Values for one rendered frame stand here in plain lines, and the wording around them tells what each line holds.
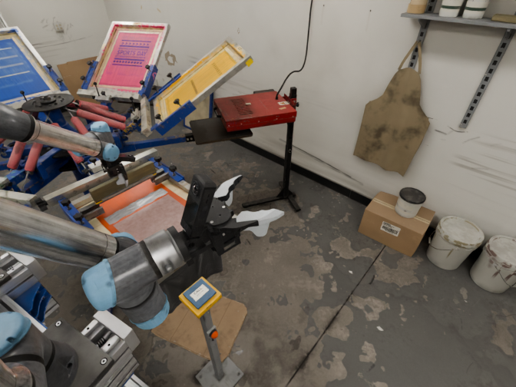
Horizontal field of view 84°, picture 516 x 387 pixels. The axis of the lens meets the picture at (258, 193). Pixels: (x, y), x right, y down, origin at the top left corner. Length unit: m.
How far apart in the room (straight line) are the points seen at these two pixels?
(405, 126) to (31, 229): 2.49
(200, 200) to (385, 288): 2.24
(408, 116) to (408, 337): 1.64
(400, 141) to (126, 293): 2.45
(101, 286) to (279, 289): 1.97
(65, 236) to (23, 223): 0.07
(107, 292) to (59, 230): 0.15
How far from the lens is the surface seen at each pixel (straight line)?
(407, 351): 2.41
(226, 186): 0.60
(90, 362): 0.93
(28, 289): 1.36
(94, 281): 0.53
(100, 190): 1.65
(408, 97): 2.59
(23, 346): 0.78
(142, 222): 1.64
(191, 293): 1.27
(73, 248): 0.61
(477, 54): 2.50
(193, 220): 0.51
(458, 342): 2.60
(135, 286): 0.53
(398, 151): 2.75
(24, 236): 0.58
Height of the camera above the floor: 2.04
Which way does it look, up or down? 40 degrees down
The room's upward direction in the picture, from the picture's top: straight up
